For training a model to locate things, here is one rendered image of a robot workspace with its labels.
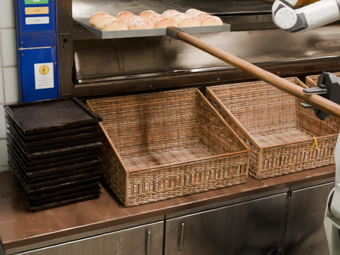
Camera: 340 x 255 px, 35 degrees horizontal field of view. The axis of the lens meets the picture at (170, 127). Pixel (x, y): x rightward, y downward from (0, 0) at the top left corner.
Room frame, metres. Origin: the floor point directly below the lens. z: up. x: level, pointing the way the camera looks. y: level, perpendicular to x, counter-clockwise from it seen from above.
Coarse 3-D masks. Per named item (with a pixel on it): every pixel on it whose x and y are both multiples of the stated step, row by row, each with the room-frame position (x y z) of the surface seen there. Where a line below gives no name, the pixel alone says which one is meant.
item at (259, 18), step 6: (258, 12) 2.65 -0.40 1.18; (264, 12) 2.66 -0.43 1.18; (270, 12) 2.67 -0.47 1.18; (222, 18) 2.49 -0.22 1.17; (228, 18) 2.51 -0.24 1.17; (234, 18) 2.52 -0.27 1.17; (240, 18) 2.54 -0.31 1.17; (246, 18) 2.55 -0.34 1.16; (252, 18) 2.57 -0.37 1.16; (258, 18) 2.59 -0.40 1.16; (264, 18) 2.60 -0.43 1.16; (270, 18) 2.62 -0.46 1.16; (78, 24) 2.17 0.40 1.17; (78, 30) 2.17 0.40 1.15; (84, 30) 2.18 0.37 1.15
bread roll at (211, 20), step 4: (208, 16) 2.17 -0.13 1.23; (212, 16) 2.16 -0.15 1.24; (204, 20) 2.15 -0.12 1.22; (208, 20) 2.14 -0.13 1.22; (212, 20) 2.15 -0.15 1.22; (216, 20) 2.15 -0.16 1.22; (220, 20) 2.17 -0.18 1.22; (200, 24) 2.16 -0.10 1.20; (204, 24) 2.14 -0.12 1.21; (208, 24) 2.14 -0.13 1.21; (212, 24) 2.14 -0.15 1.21; (216, 24) 2.15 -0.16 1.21; (220, 24) 2.16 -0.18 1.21
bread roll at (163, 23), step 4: (160, 20) 2.05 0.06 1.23; (164, 20) 2.06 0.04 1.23; (168, 20) 2.06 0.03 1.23; (172, 20) 2.07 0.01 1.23; (156, 24) 2.05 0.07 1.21; (160, 24) 2.04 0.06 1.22; (164, 24) 2.05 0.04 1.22; (168, 24) 2.05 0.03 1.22; (172, 24) 2.06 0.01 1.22; (176, 24) 2.08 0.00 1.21
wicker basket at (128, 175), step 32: (128, 96) 2.23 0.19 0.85; (160, 96) 2.31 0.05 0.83; (192, 96) 2.38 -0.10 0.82; (128, 128) 2.20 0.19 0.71; (160, 128) 2.27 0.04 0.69; (192, 128) 2.34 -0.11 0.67; (224, 128) 2.16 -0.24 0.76; (128, 160) 2.12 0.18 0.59; (160, 160) 2.14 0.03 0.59; (192, 160) 1.86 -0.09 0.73; (224, 160) 1.93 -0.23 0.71; (128, 192) 1.74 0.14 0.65; (160, 192) 1.81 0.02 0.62; (192, 192) 1.87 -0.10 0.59
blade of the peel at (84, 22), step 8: (88, 24) 2.13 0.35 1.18; (224, 24) 2.20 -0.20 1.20; (96, 32) 1.97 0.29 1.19; (104, 32) 1.91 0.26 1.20; (112, 32) 1.93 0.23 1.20; (120, 32) 1.94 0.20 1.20; (128, 32) 1.96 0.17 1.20; (136, 32) 1.97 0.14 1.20; (144, 32) 1.99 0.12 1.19; (152, 32) 2.00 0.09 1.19; (160, 32) 2.02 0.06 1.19; (192, 32) 2.08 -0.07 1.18; (200, 32) 2.10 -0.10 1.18; (208, 32) 2.12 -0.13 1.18
